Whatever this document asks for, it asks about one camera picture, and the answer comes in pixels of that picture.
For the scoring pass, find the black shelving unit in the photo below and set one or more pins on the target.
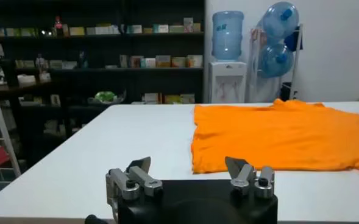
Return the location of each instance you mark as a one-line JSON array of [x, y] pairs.
[[100, 79]]

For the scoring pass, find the pink printed box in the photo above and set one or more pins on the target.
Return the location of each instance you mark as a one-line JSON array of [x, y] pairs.
[[188, 25]]

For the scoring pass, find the green and white bowl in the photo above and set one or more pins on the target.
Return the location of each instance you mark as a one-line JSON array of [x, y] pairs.
[[106, 96]]

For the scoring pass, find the white water dispenser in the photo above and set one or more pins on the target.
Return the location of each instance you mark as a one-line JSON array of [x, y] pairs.
[[227, 82]]

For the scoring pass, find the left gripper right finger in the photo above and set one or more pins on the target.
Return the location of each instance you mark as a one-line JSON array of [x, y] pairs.
[[243, 176]]

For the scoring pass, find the orange t-shirt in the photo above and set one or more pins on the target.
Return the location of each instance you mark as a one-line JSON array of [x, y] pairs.
[[282, 137]]

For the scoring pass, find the white metal jug rack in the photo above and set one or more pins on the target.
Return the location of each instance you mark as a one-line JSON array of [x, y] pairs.
[[297, 61]]

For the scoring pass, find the dark blue cloth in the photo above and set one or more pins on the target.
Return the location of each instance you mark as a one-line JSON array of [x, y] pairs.
[[292, 41]]

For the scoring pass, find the upright blue water jug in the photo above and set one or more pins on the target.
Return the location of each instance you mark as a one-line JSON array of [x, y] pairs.
[[227, 36]]

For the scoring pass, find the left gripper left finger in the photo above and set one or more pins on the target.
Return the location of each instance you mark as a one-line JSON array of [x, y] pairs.
[[142, 179]]

